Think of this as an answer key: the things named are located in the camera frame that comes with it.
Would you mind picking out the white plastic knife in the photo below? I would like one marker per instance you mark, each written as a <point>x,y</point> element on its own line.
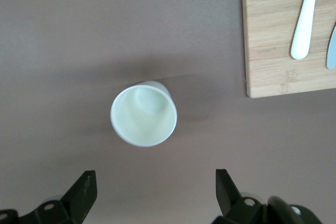
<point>304,24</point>

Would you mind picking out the grey plastic knife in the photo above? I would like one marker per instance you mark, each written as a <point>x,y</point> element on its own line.
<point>332,56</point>

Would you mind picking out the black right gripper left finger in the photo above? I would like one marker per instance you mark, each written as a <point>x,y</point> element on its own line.
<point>76,203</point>

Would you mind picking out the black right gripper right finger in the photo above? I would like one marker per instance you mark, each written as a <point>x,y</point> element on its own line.
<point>233,208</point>

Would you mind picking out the white plastic cup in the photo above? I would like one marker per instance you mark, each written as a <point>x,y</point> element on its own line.
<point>143,119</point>

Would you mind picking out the bamboo cutting board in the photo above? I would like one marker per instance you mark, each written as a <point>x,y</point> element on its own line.
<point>275,51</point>

